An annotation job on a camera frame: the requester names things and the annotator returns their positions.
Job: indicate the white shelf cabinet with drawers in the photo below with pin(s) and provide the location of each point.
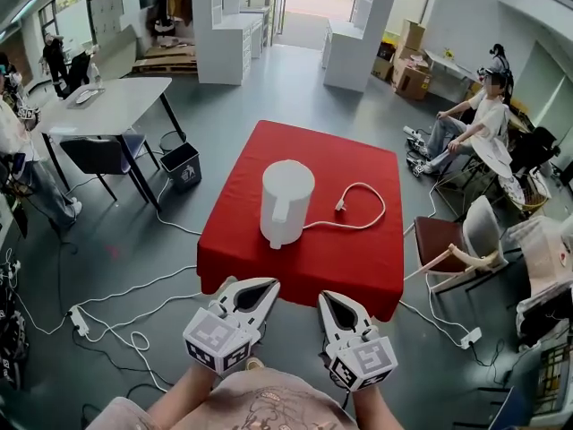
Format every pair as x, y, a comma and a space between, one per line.
224, 38

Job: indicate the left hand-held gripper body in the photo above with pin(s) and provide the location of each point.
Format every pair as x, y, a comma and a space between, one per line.
215, 334

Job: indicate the large labelled cardboard box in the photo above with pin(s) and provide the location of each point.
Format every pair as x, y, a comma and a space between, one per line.
412, 81

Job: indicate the dark blue chair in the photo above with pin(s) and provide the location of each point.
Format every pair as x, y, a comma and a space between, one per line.
96, 152

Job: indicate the person's beige shoe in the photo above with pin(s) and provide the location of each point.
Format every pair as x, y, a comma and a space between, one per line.
254, 364

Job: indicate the clothes rack with garments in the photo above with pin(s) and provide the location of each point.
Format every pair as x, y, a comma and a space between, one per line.
172, 2

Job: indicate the brown chair with grey back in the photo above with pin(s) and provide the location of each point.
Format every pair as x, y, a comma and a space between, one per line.
436, 240

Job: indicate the long white desk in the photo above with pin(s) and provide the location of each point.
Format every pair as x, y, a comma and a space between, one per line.
452, 67

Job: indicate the large side window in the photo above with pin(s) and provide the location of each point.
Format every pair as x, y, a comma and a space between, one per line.
74, 11

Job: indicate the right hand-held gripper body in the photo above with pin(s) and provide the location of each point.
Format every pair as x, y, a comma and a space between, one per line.
362, 361

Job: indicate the white power strip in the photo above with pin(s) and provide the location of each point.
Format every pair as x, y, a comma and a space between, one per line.
471, 337
80, 320

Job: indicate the clear water bottle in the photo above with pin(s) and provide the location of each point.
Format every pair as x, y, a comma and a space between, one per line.
96, 78

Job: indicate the dark plastic trash bin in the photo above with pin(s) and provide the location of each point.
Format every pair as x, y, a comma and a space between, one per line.
183, 168

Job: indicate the person's pink-brown shirt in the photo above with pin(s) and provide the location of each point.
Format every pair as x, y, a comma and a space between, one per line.
268, 406

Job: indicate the side-room tube light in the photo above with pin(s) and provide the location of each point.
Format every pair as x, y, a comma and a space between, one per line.
23, 9

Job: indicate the wooden pallets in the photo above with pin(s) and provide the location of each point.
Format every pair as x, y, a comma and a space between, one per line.
165, 61

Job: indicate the medium cardboard box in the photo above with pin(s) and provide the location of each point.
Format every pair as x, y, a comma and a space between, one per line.
382, 69

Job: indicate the person's right forearm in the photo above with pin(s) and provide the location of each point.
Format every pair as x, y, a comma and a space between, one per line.
376, 409

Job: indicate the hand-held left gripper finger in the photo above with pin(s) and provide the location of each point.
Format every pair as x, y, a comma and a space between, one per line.
224, 296
268, 307

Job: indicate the white round side table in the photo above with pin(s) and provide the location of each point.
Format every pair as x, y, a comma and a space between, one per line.
492, 152

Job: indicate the white paper bag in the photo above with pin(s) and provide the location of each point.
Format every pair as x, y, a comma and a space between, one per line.
546, 258

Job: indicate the small cardboard box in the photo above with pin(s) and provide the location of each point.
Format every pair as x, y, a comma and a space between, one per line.
412, 34

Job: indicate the grey metal lockers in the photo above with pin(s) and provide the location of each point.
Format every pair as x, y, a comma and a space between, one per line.
106, 14

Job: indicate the white leaning boards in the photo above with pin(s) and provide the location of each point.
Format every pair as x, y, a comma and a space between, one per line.
130, 0

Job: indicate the black office chair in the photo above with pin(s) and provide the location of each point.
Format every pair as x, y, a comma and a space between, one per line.
535, 148

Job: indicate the grey table with black legs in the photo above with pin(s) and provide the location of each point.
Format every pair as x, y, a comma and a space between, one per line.
112, 105

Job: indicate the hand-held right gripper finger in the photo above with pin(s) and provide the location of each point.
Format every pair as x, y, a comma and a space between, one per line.
327, 325
358, 314

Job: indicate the red cloth covered table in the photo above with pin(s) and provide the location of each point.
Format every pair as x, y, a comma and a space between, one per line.
349, 262

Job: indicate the white plate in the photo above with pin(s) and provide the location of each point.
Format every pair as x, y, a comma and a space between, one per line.
87, 96

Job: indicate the plain white shelf cabinet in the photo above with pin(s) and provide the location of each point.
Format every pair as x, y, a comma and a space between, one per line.
353, 56

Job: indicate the person's left forearm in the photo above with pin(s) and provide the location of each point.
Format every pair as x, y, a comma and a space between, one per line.
183, 392

